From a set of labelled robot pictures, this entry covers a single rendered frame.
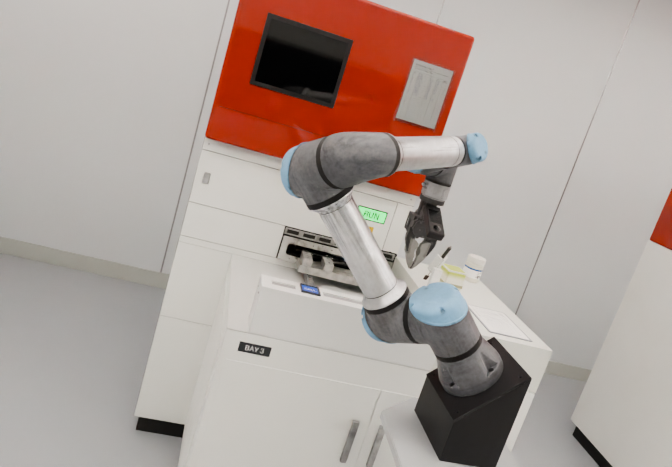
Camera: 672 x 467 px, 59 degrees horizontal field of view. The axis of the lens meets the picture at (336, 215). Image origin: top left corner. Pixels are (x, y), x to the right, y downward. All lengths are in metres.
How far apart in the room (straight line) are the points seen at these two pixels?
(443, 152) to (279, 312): 0.63
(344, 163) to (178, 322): 1.33
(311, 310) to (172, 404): 1.02
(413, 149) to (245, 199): 1.02
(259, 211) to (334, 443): 0.86
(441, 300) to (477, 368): 0.18
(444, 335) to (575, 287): 3.24
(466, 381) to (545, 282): 3.05
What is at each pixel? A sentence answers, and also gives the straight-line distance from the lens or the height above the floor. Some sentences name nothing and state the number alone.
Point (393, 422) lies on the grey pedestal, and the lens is 1.50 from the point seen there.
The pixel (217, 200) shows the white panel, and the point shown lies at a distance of 2.20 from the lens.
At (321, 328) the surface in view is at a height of 0.88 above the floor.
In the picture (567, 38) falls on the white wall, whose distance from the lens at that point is 4.13.
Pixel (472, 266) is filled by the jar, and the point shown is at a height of 1.03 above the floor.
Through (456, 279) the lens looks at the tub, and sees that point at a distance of 2.16.
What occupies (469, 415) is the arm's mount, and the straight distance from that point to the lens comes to 1.39.
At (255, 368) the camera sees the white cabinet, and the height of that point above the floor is 0.72.
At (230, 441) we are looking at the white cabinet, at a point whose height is 0.48.
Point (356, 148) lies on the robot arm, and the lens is 1.20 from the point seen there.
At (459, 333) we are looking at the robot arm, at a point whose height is 1.10.
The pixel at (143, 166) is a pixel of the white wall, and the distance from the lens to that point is 3.73.
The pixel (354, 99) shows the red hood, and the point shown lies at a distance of 2.13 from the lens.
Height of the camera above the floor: 1.53
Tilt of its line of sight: 12 degrees down
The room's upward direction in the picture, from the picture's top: 17 degrees clockwise
